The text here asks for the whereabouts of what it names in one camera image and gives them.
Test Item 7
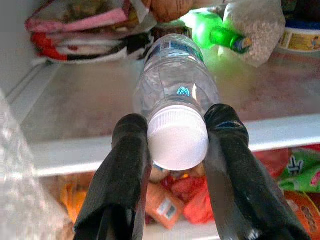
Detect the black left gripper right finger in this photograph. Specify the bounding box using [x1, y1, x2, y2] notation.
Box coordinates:
[203, 103, 312, 240]

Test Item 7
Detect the clear plastic water bottle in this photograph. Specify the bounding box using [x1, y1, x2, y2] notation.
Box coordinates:
[132, 33, 221, 172]

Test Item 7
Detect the white fridge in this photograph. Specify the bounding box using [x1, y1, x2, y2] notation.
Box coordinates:
[0, 0, 320, 240]

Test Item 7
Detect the green snack packet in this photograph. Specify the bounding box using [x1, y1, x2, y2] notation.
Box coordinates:
[278, 147, 320, 193]

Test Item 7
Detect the tub yellow label blue lid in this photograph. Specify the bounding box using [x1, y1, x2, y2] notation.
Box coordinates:
[274, 18, 320, 60]

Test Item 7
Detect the clear plastic bag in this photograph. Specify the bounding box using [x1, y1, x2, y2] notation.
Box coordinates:
[0, 92, 73, 240]

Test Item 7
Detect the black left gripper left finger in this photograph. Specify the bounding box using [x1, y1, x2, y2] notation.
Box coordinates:
[72, 113, 154, 240]

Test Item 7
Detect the yellow orange packet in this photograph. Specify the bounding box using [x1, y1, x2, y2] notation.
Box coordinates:
[59, 179, 87, 223]

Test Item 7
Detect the red crinkled food bag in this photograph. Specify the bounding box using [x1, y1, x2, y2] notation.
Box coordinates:
[172, 174, 216, 225]

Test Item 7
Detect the white fridge shelf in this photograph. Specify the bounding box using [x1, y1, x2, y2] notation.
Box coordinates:
[0, 57, 320, 178]

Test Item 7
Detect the orange barcode food packet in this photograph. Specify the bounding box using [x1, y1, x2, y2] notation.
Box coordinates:
[144, 182, 186, 230]

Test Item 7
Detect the red white black packet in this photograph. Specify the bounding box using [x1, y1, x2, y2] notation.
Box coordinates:
[29, 31, 153, 65]

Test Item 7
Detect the green glass bottle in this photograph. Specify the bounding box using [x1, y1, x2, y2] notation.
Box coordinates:
[181, 7, 253, 55]

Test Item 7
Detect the clear bag of grains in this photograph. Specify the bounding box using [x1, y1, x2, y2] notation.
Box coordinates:
[217, 0, 287, 69]

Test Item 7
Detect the orange snack packet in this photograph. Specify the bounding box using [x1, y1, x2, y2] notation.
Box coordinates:
[284, 191, 320, 238]

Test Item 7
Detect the pink foil packet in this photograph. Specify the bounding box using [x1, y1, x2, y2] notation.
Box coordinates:
[24, 0, 131, 33]

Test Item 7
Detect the red snack packet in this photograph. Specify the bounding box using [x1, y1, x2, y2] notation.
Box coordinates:
[252, 148, 292, 178]

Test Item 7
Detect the brown round food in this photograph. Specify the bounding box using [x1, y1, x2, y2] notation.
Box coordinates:
[149, 0, 201, 23]

